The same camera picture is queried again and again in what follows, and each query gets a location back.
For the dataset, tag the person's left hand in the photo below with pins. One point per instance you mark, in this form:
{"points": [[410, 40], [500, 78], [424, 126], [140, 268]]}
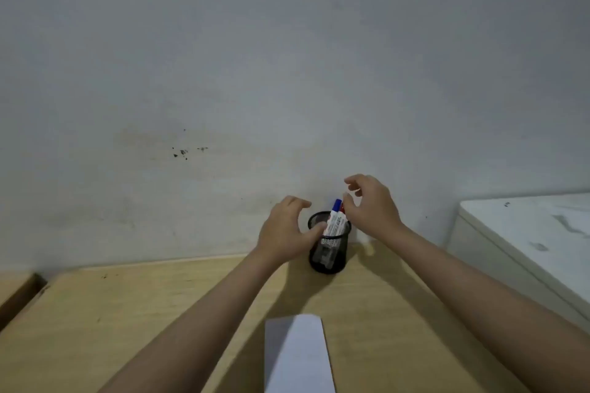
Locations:
{"points": [[281, 236]]}

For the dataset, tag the light wooden table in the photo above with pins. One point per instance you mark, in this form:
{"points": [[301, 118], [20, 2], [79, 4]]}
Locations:
{"points": [[11, 289]]}

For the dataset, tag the person's left forearm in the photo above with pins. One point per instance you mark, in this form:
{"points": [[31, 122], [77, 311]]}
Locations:
{"points": [[212, 314]]}

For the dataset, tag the white cabinet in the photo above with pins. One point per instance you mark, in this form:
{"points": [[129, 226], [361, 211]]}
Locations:
{"points": [[530, 240]]}

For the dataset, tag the person's right forearm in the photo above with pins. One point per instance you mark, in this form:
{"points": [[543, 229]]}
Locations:
{"points": [[461, 296]]}

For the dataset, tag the white paper strip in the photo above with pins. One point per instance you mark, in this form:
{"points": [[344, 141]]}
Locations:
{"points": [[297, 356]]}

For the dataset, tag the black mesh pen holder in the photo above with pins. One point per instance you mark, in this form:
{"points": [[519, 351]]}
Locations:
{"points": [[342, 251]]}

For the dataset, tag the person's right hand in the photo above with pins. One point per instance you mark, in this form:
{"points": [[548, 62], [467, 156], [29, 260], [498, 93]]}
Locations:
{"points": [[375, 210]]}

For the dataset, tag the blue marker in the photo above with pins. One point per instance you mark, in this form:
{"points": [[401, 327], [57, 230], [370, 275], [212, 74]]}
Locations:
{"points": [[334, 222]]}

